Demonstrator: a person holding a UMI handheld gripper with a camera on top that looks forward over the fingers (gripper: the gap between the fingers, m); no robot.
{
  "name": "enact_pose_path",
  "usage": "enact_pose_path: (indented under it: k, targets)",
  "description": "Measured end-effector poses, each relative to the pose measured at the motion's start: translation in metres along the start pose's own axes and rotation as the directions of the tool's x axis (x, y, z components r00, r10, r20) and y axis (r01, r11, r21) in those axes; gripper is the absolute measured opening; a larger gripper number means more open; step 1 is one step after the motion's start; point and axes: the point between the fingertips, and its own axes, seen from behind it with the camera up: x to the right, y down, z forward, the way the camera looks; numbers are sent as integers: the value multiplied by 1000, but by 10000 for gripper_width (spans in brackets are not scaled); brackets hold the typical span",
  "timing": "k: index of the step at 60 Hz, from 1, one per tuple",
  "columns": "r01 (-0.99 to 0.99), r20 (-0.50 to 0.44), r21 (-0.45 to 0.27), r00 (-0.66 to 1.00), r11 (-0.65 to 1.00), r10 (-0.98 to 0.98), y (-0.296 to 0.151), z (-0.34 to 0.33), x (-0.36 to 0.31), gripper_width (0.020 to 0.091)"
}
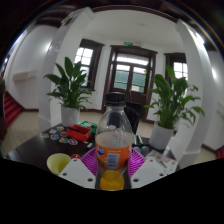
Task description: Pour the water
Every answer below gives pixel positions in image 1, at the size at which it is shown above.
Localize red box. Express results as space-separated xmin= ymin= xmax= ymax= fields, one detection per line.
xmin=66 ymin=123 xmax=93 ymax=143

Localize yellow cup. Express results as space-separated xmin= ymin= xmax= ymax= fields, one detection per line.
xmin=46 ymin=152 xmax=73 ymax=176

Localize dark grey headphones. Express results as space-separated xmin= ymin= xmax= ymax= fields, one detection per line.
xmin=133 ymin=145 xmax=150 ymax=157

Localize dark wooden double door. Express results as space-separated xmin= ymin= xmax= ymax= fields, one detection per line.
xmin=101 ymin=45 xmax=158 ymax=121

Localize dark framed window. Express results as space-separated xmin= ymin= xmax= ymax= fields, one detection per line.
xmin=73 ymin=38 xmax=105 ymax=91
xmin=163 ymin=52 xmax=189 ymax=84

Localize red carpeted staircase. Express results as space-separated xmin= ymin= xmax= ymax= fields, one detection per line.
xmin=215 ymin=146 xmax=224 ymax=160
xmin=2 ymin=91 xmax=24 ymax=129

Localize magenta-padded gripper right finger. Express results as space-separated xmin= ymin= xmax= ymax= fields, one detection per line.
xmin=127 ymin=148 xmax=168 ymax=190

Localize potted plant in white pot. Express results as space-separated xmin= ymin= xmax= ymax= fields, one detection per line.
xmin=43 ymin=56 xmax=96 ymax=128
xmin=143 ymin=64 xmax=206 ymax=151

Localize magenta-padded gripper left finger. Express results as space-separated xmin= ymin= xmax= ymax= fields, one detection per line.
xmin=58 ymin=148 xmax=101 ymax=190

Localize green printed box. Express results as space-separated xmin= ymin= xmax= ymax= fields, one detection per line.
xmin=78 ymin=120 xmax=98 ymax=131

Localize black chair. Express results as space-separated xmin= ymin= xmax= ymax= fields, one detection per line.
xmin=124 ymin=101 xmax=143 ymax=136

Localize orange drink bottle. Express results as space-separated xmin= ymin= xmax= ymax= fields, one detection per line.
xmin=94 ymin=91 xmax=134 ymax=192

